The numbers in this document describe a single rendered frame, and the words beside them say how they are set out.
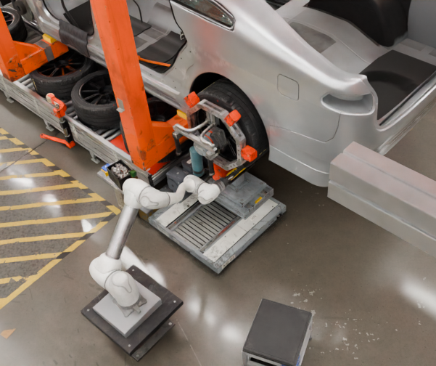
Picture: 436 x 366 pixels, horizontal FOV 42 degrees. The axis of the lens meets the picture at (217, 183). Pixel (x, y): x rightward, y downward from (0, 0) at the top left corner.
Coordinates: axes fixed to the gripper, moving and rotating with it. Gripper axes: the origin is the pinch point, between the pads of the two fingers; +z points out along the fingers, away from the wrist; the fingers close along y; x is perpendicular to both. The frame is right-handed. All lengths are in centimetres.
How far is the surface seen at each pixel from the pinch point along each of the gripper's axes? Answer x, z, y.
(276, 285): -86, -30, -4
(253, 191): -26.7, 17.4, -31.6
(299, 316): -91, -56, 49
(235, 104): 42, 8, 31
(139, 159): 48, -41, -48
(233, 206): -27.0, -1.7, -39.5
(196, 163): 20.9, -15.3, -21.7
